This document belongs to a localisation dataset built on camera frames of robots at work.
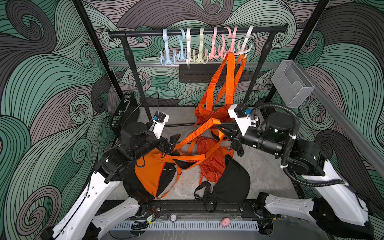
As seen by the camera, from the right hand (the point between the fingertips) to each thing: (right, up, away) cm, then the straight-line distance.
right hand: (216, 124), depth 50 cm
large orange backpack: (-28, -27, +29) cm, 49 cm away
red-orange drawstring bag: (+4, -27, +34) cm, 44 cm away
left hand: (-17, -2, +10) cm, 20 cm away
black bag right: (+14, -35, +28) cm, 47 cm away
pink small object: (+8, -47, +18) cm, 51 cm away
